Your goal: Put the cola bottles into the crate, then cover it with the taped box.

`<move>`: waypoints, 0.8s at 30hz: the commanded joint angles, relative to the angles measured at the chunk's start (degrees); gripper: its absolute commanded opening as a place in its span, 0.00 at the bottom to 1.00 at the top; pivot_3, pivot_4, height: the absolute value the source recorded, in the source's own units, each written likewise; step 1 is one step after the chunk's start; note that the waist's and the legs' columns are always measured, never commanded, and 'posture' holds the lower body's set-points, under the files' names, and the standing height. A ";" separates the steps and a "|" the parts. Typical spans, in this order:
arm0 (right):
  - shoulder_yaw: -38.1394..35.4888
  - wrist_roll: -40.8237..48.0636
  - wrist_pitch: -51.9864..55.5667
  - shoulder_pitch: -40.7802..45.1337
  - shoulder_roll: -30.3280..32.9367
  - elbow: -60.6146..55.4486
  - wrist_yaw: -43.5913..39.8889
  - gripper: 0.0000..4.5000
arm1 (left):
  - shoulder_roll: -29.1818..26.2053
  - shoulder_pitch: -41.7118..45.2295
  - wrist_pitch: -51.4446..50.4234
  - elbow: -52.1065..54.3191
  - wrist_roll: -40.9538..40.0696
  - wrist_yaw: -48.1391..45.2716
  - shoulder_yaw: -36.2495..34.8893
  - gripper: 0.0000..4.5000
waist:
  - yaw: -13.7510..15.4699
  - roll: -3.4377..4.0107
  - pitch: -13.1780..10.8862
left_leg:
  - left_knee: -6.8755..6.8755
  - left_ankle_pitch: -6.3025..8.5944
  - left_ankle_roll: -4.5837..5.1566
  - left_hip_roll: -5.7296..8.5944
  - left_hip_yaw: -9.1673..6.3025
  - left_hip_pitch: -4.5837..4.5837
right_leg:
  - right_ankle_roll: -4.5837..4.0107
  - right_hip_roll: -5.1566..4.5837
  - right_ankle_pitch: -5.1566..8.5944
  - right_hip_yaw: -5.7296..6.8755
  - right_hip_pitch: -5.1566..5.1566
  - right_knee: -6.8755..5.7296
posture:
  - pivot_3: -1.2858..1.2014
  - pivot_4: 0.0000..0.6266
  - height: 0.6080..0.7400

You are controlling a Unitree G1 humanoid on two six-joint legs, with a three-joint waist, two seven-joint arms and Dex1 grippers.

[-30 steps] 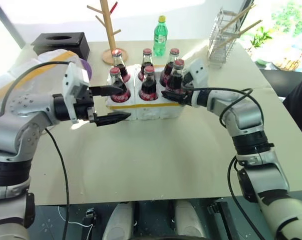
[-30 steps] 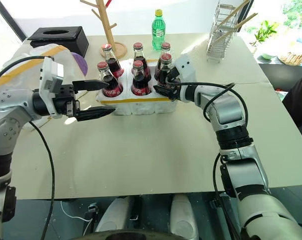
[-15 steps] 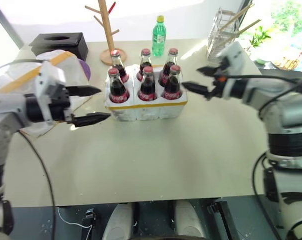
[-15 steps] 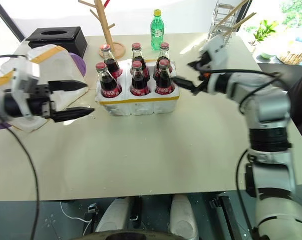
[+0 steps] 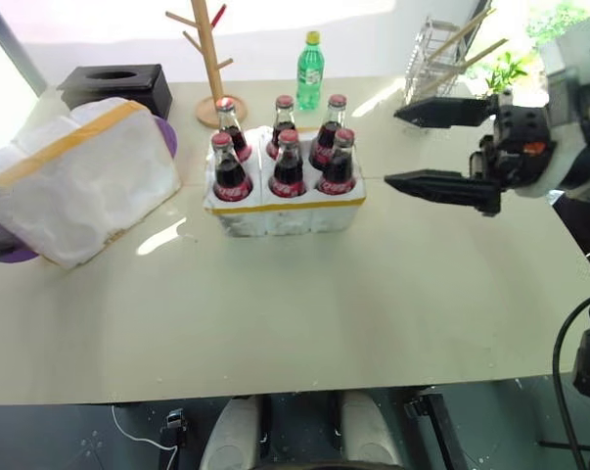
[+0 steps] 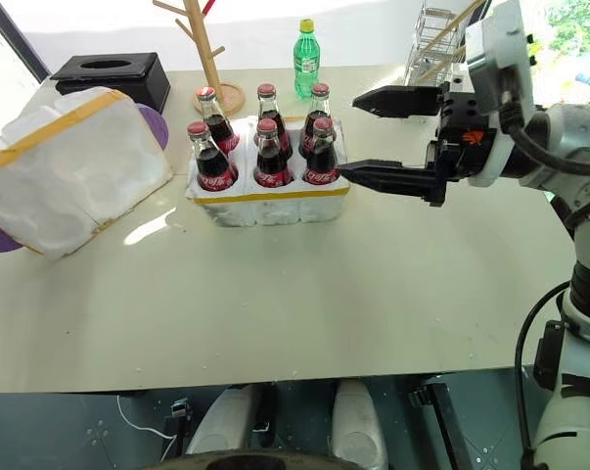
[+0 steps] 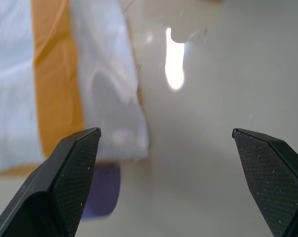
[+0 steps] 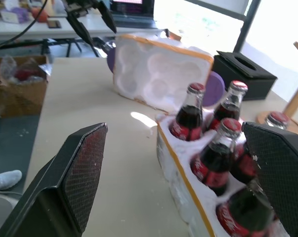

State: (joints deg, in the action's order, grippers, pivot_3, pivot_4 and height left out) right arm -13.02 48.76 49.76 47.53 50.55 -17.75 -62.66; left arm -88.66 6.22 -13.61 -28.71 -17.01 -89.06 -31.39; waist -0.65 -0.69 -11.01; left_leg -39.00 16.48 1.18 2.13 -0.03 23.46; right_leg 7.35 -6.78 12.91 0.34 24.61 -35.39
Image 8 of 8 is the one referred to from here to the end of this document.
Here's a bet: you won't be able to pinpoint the white background desk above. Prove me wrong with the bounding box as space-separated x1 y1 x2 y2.
0 11 169 41

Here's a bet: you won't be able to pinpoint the white shoe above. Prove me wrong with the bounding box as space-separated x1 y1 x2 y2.
0 169 23 192

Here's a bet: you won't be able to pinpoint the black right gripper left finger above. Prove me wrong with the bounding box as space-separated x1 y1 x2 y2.
0 122 108 237

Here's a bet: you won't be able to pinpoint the black phone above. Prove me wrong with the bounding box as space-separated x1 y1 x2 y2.
46 19 62 29

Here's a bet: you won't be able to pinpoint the brown cardboard box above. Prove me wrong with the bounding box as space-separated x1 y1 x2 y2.
0 55 50 119

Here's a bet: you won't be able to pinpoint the open laptop computer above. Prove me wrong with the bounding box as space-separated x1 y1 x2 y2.
109 0 156 29

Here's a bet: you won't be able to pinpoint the white foam taped box lid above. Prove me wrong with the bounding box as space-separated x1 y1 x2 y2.
112 34 214 115

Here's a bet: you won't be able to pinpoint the orange round object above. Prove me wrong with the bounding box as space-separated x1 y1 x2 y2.
31 7 49 23

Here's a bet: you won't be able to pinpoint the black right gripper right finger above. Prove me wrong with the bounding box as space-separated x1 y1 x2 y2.
241 121 298 237

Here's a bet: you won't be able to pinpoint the black tissue box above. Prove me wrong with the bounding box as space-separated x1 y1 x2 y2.
212 50 278 101

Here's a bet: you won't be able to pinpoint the glass cola bottle red cap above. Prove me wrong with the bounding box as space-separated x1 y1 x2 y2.
168 82 206 142
190 118 244 197
229 138 259 185
264 111 291 130
215 179 279 237
205 79 249 132

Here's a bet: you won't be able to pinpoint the purple round disc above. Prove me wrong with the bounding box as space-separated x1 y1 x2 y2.
106 46 118 75
202 71 226 108

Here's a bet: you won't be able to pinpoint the white foam crate yellow tape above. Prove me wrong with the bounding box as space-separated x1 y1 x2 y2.
155 113 289 237

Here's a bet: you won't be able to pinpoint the clear plastic wrapped items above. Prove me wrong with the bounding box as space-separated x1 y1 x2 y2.
0 55 52 86

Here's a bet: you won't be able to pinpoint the black window frame post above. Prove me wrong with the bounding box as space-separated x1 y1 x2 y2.
183 0 261 53

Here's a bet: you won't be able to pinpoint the purple small box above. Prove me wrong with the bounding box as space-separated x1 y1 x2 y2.
0 6 31 25

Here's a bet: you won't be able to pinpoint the black cable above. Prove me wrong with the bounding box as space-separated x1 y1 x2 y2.
0 0 49 52

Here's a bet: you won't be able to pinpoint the grey round object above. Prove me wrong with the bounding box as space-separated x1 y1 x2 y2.
0 193 20 224

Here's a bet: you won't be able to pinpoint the black desk frame legs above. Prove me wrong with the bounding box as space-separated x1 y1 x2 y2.
0 37 115 58

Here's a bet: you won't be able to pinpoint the wooden stand with round base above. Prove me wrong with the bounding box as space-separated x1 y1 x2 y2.
255 41 298 137

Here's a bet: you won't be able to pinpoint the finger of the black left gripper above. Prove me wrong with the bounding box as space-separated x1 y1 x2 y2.
92 0 118 34
66 11 94 47

